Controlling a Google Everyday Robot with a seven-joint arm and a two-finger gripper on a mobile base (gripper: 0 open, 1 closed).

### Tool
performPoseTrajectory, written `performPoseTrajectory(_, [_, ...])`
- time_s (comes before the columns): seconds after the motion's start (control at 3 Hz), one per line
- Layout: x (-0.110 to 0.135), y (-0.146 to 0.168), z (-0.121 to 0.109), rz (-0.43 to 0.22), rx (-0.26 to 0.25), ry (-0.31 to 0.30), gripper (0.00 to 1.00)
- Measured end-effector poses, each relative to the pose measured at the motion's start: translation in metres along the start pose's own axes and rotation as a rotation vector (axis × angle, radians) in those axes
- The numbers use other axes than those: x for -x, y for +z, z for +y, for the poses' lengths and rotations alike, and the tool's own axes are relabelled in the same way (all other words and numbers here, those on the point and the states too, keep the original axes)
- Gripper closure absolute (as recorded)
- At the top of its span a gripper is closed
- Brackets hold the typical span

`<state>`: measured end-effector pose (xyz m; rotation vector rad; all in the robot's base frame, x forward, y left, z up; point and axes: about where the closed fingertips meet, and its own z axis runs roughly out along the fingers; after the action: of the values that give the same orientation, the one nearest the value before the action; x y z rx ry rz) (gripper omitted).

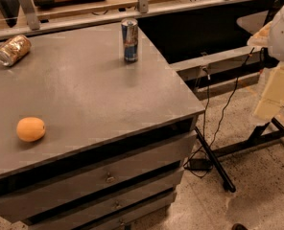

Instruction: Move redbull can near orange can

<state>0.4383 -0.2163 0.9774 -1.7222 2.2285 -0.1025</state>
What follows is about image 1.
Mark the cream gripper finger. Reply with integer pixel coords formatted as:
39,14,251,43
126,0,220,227
252,62,284,122

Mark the grey metal rail frame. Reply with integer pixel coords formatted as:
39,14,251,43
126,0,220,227
0,0,277,91

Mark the orange fruit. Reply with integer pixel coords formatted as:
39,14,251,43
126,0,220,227
16,117,46,142

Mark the top drawer knob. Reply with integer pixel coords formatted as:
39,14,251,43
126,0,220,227
106,172,115,183

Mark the crumpled orange soda can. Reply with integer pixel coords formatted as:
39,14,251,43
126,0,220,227
0,34,32,66

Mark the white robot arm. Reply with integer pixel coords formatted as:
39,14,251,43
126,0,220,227
248,6,284,123

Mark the black power adapter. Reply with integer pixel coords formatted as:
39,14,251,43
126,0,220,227
189,159,212,171

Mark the blue silver redbull can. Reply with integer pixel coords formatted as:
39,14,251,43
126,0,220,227
121,18,138,62

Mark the black metal stand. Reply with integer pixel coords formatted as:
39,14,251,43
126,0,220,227
186,118,284,193

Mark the grey drawer cabinet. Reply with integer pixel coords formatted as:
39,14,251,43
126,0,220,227
0,24,203,230

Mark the black cable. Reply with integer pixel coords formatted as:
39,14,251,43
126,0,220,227
183,47,255,179

